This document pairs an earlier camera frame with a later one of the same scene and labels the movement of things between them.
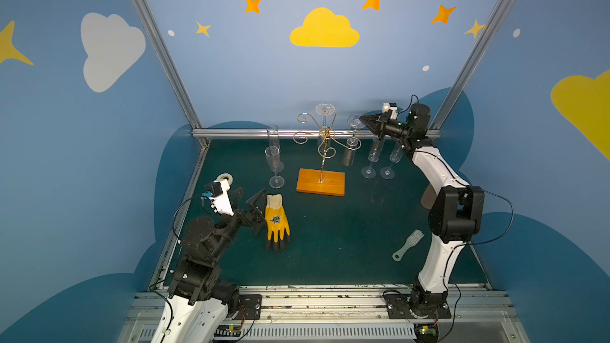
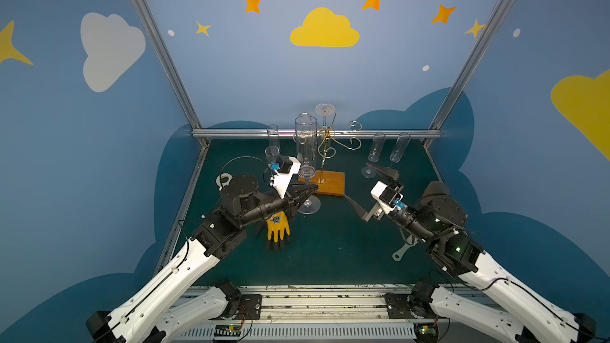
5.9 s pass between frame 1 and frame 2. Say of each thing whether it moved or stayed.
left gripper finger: moved
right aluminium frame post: stayed
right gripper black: moved
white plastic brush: stayed
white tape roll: stayed
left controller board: stayed
